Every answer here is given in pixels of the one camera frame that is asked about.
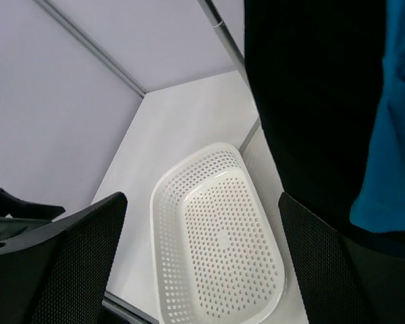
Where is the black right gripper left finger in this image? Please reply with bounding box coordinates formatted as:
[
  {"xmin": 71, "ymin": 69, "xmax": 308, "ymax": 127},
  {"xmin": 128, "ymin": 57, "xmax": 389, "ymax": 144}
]
[{"xmin": 0, "ymin": 191, "xmax": 128, "ymax": 323}]

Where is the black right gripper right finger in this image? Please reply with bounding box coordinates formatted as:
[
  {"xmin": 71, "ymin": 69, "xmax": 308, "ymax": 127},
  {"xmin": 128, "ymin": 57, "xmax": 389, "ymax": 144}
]
[{"xmin": 279, "ymin": 192, "xmax": 405, "ymax": 323}]

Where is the blue t shirt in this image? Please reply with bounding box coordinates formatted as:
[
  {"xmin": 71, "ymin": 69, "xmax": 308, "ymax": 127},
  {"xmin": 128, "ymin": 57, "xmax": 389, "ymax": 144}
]
[{"xmin": 350, "ymin": 1, "xmax": 405, "ymax": 233}]

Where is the black t shirt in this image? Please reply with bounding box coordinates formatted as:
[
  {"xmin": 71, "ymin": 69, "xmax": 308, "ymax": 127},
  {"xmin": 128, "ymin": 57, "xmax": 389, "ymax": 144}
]
[{"xmin": 244, "ymin": 1, "xmax": 405, "ymax": 243}]

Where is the white perforated plastic basket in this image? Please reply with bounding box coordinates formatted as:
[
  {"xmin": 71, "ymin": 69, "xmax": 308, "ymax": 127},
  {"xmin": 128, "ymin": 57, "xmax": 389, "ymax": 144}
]
[{"xmin": 150, "ymin": 142, "xmax": 286, "ymax": 323}]

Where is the white metal clothes rack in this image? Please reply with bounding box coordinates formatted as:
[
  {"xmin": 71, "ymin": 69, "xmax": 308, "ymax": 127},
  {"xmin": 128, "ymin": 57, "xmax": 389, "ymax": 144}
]
[{"xmin": 198, "ymin": 0, "xmax": 261, "ymax": 153}]

